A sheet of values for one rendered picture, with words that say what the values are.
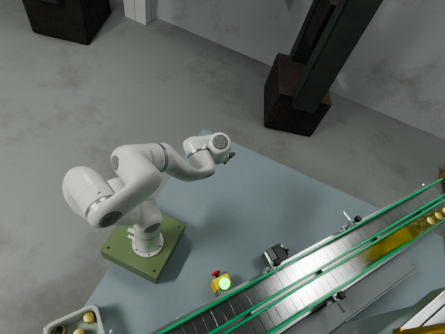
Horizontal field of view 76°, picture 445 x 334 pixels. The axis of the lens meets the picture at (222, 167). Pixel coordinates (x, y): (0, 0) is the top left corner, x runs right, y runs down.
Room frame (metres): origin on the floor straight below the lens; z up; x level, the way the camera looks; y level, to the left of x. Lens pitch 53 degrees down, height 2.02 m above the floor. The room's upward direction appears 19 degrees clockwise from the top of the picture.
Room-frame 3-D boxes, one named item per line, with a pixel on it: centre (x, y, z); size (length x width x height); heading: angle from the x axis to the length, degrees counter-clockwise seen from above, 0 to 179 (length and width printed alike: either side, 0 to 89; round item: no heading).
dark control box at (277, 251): (0.54, -0.36, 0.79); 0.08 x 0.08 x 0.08; 43
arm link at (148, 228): (0.40, 0.20, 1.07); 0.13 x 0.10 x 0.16; 47
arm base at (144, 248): (0.40, 0.21, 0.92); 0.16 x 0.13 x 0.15; 88
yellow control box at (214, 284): (0.35, -0.16, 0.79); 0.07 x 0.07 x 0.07; 43
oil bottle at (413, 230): (0.74, -0.86, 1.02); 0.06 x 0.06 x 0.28; 43
